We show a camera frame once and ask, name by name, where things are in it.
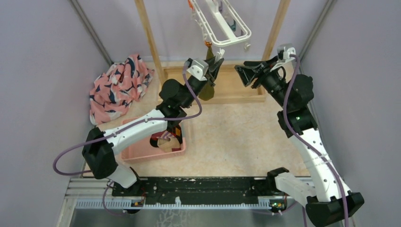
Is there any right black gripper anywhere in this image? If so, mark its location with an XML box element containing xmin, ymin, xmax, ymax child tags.
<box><xmin>235</xmin><ymin>55</ymin><xmax>291</xmax><ymax>109</ymax></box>

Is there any wooden hanger stand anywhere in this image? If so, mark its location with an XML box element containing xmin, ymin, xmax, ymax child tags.
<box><xmin>135</xmin><ymin>0</ymin><xmax>295</xmax><ymax>108</ymax></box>

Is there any green striped sock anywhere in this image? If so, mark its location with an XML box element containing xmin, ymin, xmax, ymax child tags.
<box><xmin>199</xmin><ymin>47</ymin><xmax>215</xmax><ymax>101</ymax></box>

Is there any orange clothes clip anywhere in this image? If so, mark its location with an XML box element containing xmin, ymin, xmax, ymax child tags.
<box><xmin>204</xmin><ymin>41</ymin><xmax>212</xmax><ymax>48</ymax></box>

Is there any white plastic clip hanger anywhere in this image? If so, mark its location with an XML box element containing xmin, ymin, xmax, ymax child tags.
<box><xmin>187</xmin><ymin>0</ymin><xmax>252</xmax><ymax>51</ymax></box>

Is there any beige purple sock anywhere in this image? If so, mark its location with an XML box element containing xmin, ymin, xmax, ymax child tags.
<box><xmin>150</xmin><ymin>131</ymin><xmax>181</xmax><ymax>153</ymax></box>

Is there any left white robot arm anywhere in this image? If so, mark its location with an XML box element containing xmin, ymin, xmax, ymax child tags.
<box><xmin>82</xmin><ymin>57</ymin><xmax>224</xmax><ymax>196</ymax></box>

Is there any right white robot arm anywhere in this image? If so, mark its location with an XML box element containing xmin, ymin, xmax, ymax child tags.
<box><xmin>235</xmin><ymin>60</ymin><xmax>365</xmax><ymax>227</ymax></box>

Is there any argyle patterned sock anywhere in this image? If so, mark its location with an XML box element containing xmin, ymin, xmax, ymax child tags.
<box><xmin>149</xmin><ymin>125</ymin><xmax>183</xmax><ymax>148</ymax></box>

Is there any pink patterned cloth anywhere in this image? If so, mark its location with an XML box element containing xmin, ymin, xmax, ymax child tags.
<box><xmin>89</xmin><ymin>54</ymin><xmax>155</xmax><ymax>125</ymax></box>

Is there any pink plastic basket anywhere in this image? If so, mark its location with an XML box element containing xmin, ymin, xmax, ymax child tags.
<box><xmin>119</xmin><ymin>123</ymin><xmax>186</xmax><ymax>164</ymax></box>

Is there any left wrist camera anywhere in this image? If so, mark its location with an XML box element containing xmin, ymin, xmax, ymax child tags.
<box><xmin>186</xmin><ymin>58</ymin><xmax>208</xmax><ymax>77</ymax></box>

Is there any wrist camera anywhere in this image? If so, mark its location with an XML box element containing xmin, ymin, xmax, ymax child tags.
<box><xmin>186</xmin><ymin>58</ymin><xmax>208</xmax><ymax>77</ymax></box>
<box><xmin>270</xmin><ymin>43</ymin><xmax>296</xmax><ymax>72</ymax></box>

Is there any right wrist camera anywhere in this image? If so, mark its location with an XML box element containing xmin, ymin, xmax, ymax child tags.
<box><xmin>270</xmin><ymin>43</ymin><xmax>296</xmax><ymax>72</ymax></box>

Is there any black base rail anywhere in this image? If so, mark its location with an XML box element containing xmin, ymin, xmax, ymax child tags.
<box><xmin>75</xmin><ymin>176</ymin><xmax>298</xmax><ymax>215</ymax></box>

